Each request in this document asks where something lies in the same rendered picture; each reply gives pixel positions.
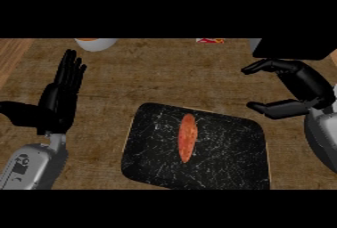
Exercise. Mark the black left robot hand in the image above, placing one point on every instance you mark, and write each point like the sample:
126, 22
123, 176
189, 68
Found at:
56, 101

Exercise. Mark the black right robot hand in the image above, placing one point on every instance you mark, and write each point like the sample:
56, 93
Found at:
306, 86

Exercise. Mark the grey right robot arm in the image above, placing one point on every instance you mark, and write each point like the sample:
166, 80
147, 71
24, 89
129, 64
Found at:
322, 133

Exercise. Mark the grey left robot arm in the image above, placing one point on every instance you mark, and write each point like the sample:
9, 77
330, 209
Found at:
33, 163

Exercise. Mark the black pot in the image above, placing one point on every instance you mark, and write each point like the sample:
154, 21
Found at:
291, 49

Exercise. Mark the white pot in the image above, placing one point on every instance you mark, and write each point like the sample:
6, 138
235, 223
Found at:
95, 44

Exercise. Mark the orange sweet potato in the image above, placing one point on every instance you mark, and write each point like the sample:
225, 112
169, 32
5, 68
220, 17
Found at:
188, 138

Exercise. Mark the black marble tray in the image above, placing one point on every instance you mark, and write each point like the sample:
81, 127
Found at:
197, 148

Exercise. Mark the red and white package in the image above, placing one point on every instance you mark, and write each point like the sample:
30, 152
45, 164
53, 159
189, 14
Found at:
210, 40

